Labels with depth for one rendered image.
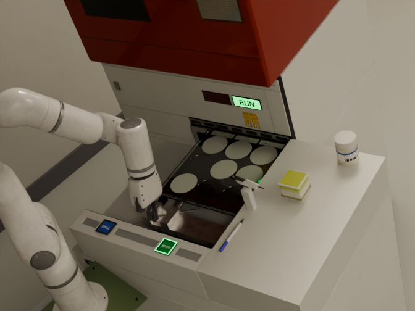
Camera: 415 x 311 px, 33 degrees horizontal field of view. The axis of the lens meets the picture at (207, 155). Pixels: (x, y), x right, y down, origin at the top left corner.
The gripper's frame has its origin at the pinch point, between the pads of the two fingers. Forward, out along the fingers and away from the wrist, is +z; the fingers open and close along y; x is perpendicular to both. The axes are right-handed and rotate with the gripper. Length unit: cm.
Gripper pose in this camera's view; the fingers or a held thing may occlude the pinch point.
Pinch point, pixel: (152, 214)
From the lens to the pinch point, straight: 213.5
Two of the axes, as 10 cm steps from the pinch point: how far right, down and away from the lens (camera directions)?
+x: 8.1, 1.8, -5.6
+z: 1.5, 8.5, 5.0
